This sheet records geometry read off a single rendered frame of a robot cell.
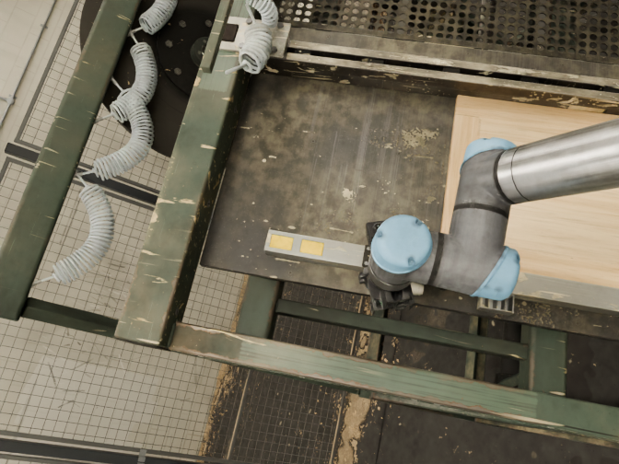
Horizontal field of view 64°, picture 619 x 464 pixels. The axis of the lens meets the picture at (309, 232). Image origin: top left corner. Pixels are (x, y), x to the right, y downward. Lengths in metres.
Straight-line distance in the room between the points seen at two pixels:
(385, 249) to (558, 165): 0.22
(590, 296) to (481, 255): 0.54
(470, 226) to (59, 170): 1.16
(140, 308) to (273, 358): 0.29
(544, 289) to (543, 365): 0.17
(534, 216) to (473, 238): 0.55
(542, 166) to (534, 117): 0.70
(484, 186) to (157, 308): 0.68
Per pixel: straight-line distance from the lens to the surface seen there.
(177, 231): 1.10
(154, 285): 1.08
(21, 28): 6.25
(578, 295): 1.18
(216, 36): 1.12
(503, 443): 2.68
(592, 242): 1.25
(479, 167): 0.71
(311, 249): 1.09
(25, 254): 1.48
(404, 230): 0.65
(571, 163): 0.63
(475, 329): 2.63
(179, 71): 1.79
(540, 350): 1.20
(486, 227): 0.69
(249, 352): 1.05
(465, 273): 0.67
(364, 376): 1.04
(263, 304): 1.15
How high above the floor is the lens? 2.09
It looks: 26 degrees down
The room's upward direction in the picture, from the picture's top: 69 degrees counter-clockwise
